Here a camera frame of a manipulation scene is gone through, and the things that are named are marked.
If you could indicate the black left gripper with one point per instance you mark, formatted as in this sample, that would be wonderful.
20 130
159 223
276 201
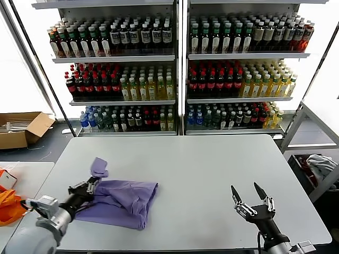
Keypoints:
78 201

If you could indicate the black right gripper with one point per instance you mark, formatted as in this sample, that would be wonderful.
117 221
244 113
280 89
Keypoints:
263 218

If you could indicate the purple t-shirt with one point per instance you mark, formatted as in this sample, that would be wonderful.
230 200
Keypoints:
124 201

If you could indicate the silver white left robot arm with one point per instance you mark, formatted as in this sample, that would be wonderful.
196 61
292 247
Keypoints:
34 238

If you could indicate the black storage bin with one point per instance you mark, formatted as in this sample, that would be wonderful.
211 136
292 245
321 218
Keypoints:
296 169

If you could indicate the small white floor item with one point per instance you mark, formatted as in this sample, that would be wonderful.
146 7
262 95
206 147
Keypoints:
67 131

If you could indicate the grey metal shelf board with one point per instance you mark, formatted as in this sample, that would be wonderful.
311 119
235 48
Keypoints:
251 1
121 102
106 4
114 59
233 131
249 56
238 100
127 133

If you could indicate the blue water bottle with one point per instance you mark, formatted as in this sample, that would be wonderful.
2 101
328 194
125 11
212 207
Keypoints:
84 123
200 120
92 123
191 120

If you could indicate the red garment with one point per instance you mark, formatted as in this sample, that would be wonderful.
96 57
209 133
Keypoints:
304 162

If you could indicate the green clear bottle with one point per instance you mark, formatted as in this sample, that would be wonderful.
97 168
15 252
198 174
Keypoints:
100 123
216 120
208 120

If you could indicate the dark bottle white cap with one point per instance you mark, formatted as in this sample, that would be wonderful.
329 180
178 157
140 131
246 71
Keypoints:
232 121
123 124
116 124
224 121

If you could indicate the cola bottle red cap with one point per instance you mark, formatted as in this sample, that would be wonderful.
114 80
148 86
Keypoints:
211 86
107 88
72 88
263 119
255 119
202 86
147 121
220 86
155 121
116 88
238 86
229 86
194 86
89 88
80 88
98 88

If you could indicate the yellow drink bottle white cap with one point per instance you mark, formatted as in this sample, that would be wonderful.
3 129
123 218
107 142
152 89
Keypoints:
255 88
161 90
134 91
270 120
151 91
125 91
163 123
171 123
291 88
170 90
265 88
246 88
283 88
143 91
278 119
275 88

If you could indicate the grey white crumpled garment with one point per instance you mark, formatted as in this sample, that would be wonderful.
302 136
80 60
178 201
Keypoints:
320 164

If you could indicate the small white orange box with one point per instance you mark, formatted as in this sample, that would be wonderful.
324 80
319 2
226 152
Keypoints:
8 180

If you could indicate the orange cloth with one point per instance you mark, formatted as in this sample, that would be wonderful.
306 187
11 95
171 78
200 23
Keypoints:
9 206

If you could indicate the open cardboard box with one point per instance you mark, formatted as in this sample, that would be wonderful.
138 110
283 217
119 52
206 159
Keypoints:
16 139

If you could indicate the white packing sheets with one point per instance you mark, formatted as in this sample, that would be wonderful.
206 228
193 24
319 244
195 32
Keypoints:
13 126

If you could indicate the thin dark diagonal pole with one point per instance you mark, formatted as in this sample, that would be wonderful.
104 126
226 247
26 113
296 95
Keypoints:
311 79

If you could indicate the dark tea bottle green label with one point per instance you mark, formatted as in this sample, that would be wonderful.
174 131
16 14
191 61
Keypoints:
64 45
105 43
206 42
74 45
227 42
195 42
216 42
237 42
95 43
84 45
247 42

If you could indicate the reddish tea bottle white cap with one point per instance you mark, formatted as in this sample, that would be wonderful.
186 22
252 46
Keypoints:
54 45

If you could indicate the dark drink bottle white label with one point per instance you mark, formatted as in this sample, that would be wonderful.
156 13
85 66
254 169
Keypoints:
279 35
146 37
125 37
167 37
156 37
115 38
289 35
298 35
135 37

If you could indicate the dark drink bottle beige label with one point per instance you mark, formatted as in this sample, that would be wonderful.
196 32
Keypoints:
268 35
258 35

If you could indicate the red drink bottle white cap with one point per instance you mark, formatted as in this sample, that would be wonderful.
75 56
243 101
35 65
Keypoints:
308 35

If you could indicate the grey metal shelf unit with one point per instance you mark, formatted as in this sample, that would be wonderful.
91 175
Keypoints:
238 9
106 12

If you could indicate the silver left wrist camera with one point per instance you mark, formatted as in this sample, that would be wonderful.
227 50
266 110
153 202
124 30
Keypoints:
46 205

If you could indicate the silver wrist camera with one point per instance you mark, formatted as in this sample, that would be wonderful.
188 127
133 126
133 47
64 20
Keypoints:
304 247
46 205

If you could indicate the black diagonal frame pole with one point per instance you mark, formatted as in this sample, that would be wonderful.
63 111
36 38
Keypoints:
64 119

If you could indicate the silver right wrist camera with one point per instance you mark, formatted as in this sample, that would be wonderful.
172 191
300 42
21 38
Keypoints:
304 247

